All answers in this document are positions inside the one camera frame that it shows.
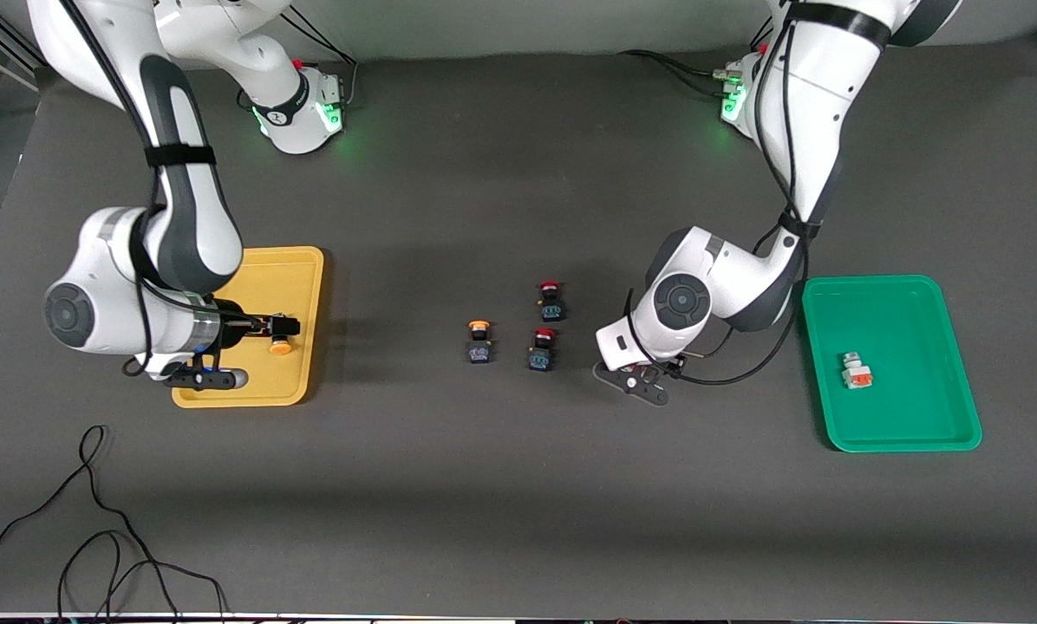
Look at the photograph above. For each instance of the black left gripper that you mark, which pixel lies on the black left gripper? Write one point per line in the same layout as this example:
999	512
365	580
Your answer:
672	366

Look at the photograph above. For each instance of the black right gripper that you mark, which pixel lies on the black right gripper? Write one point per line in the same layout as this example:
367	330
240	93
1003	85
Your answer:
235	325

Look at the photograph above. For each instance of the yellow cap push button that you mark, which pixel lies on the yellow cap push button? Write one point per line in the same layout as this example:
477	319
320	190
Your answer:
282	347
479	345

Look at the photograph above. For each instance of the white orange push button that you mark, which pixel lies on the white orange push button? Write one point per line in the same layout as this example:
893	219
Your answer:
857	374

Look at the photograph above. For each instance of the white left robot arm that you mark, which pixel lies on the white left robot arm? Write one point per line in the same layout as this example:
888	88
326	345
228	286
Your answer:
831	104

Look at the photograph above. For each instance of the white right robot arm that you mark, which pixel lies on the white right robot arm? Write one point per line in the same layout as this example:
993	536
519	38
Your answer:
102	251

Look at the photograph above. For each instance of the yellow plastic tray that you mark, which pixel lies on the yellow plastic tray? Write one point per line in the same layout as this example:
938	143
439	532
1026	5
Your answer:
293	286

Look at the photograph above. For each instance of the red cap push button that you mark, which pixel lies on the red cap push button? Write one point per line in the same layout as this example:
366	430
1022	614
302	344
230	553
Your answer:
542	354
551	303

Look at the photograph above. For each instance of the dark grey table mat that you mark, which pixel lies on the dark grey table mat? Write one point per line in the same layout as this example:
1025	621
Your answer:
518	485

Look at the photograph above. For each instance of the green plastic tray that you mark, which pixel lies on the green plastic tray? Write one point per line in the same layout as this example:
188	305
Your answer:
909	407

